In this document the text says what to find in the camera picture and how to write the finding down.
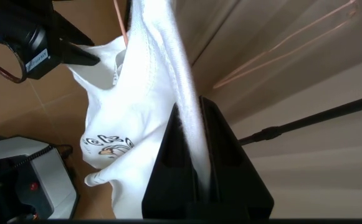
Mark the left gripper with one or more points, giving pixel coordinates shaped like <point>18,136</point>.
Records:
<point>18,34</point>

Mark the pink clothes hanger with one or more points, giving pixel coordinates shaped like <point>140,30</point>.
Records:
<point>121,25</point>
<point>293,35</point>

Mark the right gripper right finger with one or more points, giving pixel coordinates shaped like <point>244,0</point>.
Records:
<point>240,186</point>

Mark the black clothes rack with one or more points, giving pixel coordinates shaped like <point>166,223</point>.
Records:
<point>324,117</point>

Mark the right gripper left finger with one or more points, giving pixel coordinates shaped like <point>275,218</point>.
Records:
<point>168,186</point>

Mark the beige curtain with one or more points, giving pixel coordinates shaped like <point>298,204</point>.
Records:
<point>324,174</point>

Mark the white printed garment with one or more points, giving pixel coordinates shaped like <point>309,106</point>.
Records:
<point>137,93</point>

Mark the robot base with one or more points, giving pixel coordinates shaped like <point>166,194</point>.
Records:
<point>50,174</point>

